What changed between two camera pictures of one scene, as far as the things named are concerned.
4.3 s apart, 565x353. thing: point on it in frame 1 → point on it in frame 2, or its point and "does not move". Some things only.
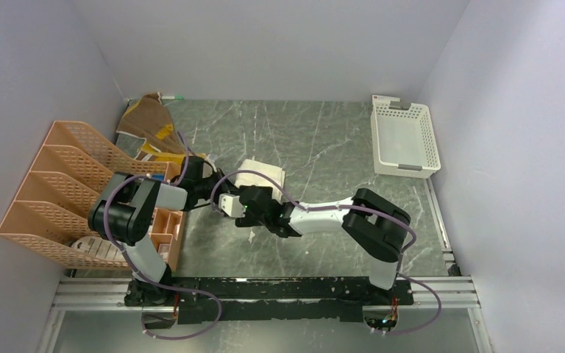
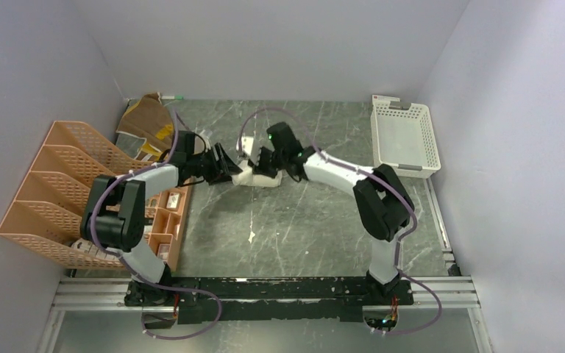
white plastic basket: (404, 142) does not move
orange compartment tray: (166, 224) does not move
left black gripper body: (205, 187) → (207, 167)
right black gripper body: (249, 220) → (268, 162)
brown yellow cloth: (148, 118) does not move
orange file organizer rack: (70, 175) does not move
